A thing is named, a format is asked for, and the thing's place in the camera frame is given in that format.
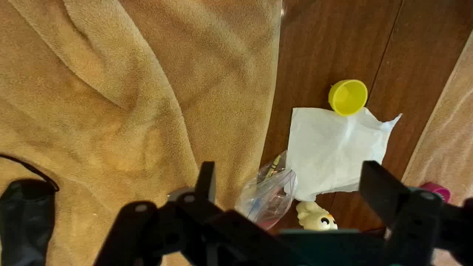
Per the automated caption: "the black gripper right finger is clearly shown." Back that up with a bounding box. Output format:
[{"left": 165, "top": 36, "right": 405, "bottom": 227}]
[{"left": 357, "top": 160, "right": 473, "bottom": 266}]

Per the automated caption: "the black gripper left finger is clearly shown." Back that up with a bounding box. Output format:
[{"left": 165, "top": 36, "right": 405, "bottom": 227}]
[{"left": 94, "top": 162, "right": 233, "bottom": 266}]

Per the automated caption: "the cream plush animal toy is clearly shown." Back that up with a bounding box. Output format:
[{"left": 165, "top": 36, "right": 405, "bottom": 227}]
[{"left": 294, "top": 199, "right": 340, "bottom": 233}]

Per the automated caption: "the pink plastic bowl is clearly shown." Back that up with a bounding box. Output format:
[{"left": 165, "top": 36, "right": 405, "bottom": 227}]
[{"left": 418, "top": 181, "right": 452, "bottom": 204}]

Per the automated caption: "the clear plastic bag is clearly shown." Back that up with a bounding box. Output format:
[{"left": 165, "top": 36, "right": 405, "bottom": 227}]
[{"left": 233, "top": 151, "right": 298, "bottom": 233}]

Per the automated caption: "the tan towel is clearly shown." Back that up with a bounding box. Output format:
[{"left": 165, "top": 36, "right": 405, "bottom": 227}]
[
  {"left": 400, "top": 29, "right": 473, "bottom": 209},
  {"left": 0, "top": 0, "right": 285, "bottom": 266}
]

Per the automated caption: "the yellow plastic cup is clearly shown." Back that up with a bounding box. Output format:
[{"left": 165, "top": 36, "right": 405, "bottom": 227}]
[{"left": 326, "top": 79, "right": 369, "bottom": 119}]

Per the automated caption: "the black bag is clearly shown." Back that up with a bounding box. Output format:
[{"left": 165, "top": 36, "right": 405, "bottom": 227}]
[{"left": 0, "top": 178, "right": 60, "bottom": 266}]

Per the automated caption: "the thin black cord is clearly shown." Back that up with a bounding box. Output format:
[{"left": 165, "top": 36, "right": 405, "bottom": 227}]
[{"left": 0, "top": 153, "right": 60, "bottom": 193}]

